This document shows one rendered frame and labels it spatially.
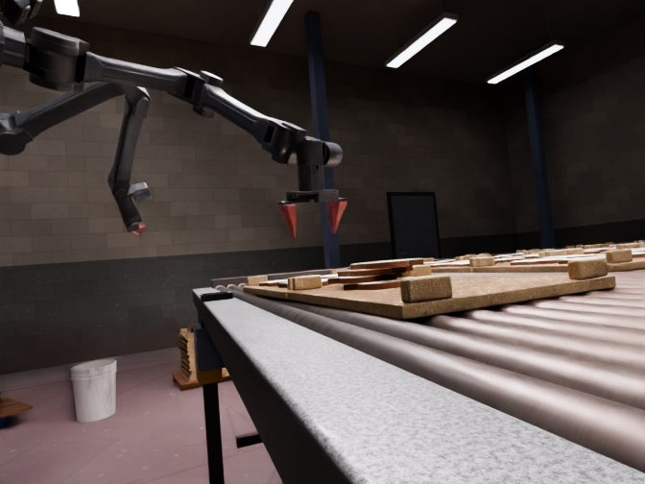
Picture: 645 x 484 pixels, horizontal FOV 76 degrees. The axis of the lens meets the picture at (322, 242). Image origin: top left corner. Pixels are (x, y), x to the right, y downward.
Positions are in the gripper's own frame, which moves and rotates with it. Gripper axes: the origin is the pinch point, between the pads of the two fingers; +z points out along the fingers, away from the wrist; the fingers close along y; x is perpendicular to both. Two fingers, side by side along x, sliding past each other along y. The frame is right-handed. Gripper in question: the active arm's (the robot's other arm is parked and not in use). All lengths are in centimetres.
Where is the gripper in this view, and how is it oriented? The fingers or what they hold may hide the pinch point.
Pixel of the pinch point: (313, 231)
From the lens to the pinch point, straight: 91.6
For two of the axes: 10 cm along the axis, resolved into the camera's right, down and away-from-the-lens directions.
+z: 0.5, 9.9, 1.4
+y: -9.2, 1.0, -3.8
